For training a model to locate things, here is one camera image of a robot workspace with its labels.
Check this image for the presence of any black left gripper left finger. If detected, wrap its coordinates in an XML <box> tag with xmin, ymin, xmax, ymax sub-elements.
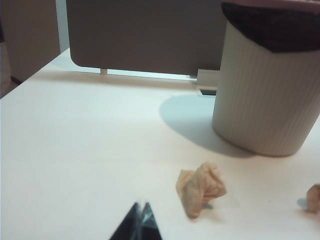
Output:
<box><xmin>109</xmin><ymin>201</ymin><xmax>144</xmax><ymax>240</ymax></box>

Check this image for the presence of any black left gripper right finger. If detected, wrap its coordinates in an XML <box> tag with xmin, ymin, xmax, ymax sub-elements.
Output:
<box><xmin>140</xmin><ymin>201</ymin><xmax>164</xmax><ymax>240</ymax></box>

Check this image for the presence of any brown paper towel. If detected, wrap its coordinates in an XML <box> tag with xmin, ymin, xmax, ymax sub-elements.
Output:
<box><xmin>302</xmin><ymin>183</ymin><xmax>320</xmax><ymax>214</ymax></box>
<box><xmin>175</xmin><ymin>161</ymin><xmax>228</xmax><ymax>220</ymax></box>

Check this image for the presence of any white ribbed pink-rimmed trash can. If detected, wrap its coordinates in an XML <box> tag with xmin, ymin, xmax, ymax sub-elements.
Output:
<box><xmin>211</xmin><ymin>0</ymin><xmax>320</xmax><ymax>158</ymax></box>

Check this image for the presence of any black plastic trash bag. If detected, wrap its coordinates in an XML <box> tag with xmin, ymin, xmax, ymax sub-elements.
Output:
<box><xmin>221</xmin><ymin>1</ymin><xmax>320</xmax><ymax>53</ymax></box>

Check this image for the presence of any grey desk partition panel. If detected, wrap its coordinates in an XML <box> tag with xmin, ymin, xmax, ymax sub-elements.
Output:
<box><xmin>65</xmin><ymin>0</ymin><xmax>228</xmax><ymax>76</ymax></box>

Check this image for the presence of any white partition clamp bracket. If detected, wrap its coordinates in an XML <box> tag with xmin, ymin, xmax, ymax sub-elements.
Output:
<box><xmin>191</xmin><ymin>68</ymin><xmax>221</xmax><ymax>96</ymax></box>

